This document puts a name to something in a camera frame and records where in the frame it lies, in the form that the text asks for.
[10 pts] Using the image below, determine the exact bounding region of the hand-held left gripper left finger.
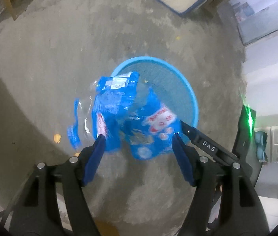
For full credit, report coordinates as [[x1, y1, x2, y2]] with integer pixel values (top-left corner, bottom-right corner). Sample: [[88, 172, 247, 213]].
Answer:
[[8, 134, 106, 236]]

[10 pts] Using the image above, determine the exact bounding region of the blue patterned cloth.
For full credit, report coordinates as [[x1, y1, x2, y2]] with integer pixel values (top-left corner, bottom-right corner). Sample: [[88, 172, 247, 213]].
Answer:
[[255, 131, 269, 164]]

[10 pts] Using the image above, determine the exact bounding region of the framed glass panel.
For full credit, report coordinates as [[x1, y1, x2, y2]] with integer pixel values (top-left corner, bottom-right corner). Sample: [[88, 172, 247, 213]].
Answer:
[[217, 0, 278, 46]]

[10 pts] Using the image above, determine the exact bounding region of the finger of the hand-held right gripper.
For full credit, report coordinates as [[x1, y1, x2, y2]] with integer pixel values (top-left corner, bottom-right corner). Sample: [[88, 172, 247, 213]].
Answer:
[[180, 120, 238, 167]]

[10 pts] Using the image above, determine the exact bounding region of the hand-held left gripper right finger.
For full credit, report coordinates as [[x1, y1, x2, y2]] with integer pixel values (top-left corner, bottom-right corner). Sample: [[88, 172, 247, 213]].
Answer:
[[172, 133, 270, 236]]

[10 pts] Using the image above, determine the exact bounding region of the blue printed plastic bag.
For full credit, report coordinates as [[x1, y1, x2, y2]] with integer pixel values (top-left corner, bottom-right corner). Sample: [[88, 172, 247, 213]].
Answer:
[[66, 71, 182, 161]]

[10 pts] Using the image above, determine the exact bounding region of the blue mesh waste basket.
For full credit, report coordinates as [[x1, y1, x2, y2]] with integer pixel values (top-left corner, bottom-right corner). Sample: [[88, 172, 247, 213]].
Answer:
[[111, 56, 199, 128]]

